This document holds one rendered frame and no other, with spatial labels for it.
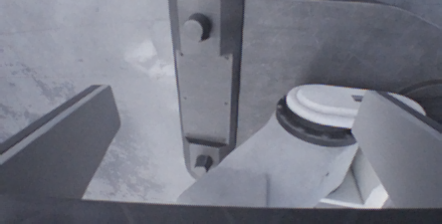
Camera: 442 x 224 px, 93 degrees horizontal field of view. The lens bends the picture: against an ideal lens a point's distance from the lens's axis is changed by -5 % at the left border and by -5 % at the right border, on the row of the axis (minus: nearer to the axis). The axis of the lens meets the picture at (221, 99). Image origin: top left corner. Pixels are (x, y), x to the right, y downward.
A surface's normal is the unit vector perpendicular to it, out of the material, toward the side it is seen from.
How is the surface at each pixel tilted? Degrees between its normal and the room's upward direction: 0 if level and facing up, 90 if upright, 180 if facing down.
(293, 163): 90
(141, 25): 0
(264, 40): 0
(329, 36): 0
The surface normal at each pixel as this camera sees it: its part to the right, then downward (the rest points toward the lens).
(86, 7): -0.23, 0.50
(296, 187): 0.01, -0.86
